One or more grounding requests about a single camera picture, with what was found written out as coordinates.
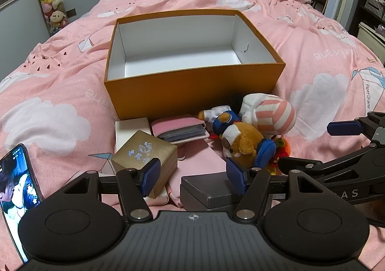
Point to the white rectangular box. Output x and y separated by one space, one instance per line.
129 132

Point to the white plush doll striped hat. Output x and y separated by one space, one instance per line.
270 114

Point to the wall socket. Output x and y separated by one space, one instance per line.
71 13

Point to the orange cardboard box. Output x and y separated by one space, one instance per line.
180 93

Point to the checkered storage basket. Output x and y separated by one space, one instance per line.
374 6

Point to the pink printed blanket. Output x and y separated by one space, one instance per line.
60 78

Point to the small orange red plush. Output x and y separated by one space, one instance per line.
281 150

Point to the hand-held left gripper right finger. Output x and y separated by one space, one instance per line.
236 177

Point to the dark grey box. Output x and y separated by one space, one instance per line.
204 186

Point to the smartphone with lit screen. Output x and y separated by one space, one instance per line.
18 186

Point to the white storage bin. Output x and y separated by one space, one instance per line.
371 39

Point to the pink card wallet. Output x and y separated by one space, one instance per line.
177 122

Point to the sailor duck plush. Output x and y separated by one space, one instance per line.
221 119

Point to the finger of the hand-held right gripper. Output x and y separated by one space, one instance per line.
306 165
346 128

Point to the pink fabric pouch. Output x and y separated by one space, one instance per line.
198 159

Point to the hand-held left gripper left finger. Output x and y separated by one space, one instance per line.
152 176

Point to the brown white plush dog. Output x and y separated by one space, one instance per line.
243 138

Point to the gold gift box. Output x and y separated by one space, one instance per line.
141 146

